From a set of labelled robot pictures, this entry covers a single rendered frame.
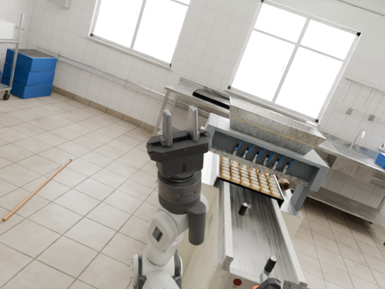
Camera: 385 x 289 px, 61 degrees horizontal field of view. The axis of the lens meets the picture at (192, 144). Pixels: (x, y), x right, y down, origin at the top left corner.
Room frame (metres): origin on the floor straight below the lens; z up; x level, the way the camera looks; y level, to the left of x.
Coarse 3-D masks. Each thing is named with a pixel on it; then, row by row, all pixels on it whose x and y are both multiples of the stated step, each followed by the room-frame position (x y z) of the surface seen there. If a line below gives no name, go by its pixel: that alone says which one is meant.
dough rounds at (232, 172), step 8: (224, 160) 2.06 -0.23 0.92; (224, 168) 1.91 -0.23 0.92; (232, 168) 1.96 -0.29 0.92; (248, 168) 2.08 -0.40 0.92; (224, 176) 1.78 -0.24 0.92; (232, 176) 1.84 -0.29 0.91; (240, 176) 1.91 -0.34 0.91; (248, 176) 1.98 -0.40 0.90; (256, 176) 1.97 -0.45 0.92; (264, 176) 2.03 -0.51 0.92; (240, 184) 1.79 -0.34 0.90; (248, 184) 1.79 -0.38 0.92; (256, 184) 1.84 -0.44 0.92; (264, 184) 1.88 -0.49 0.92; (272, 184) 1.93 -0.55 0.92; (264, 192) 1.78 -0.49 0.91; (272, 192) 1.81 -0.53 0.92
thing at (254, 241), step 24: (216, 216) 1.50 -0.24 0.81; (240, 216) 1.53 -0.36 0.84; (264, 216) 1.63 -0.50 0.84; (216, 240) 1.28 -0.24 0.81; (240, 240) 1.30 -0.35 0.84; (264, 240) 1.38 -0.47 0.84; (192, 264) 1.60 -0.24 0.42; (216, 264) 1.10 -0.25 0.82; (240, 264) 1.13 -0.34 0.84; (264, 264) 1.19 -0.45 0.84; (192, 288) 1.33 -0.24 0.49; (216, 288) 1.09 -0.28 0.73
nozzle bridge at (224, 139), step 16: (208, 128) 1.77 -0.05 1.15; (224, 128) 1.80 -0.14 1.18; (224, 144) 1.86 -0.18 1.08; (256, 144) 1.78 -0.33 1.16; (272, 144) 1.83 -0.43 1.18; (240, 160) 1.81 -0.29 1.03; (272, 160) 1.87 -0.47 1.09; (288, 160) 1.87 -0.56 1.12; (304, 160) 1.78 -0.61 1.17; (320, 160) 1.89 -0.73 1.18; (288, 176) 1.82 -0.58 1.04; (304, 176) 1.87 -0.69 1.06; (320, 176) 1.79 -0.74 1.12; (304, 192) 1.89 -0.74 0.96
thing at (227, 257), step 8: (224, 184) 1.72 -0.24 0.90; (224, 192) 1.61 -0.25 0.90; (224, 200) 1.52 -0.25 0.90; (224, 208) 1.44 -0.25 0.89; (224, 216) 1.37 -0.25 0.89; (224, 224) 1.30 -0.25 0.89; (224, 232) 1.24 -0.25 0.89; (224, 240) 1.18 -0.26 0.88; (224, 248) 1.13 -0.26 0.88; (232, 248) 1.12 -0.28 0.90; (224, 256) 1.08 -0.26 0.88; (232, 256) 1.06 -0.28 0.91; (224, 264) 1.06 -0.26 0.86
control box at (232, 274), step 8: (232, 272) 1.06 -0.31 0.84; (240, 272) 1.08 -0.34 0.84; (224, 280) 1.08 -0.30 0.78; (232, 280) 1.06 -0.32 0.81; (248, 280) 1.06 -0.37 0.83; (256, 280) 1.07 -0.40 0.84; (224, 288) 1.06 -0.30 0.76; (232, 288) 1.06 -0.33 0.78; (240, 288) 1.06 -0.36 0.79; (248, 288) 1.06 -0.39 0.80
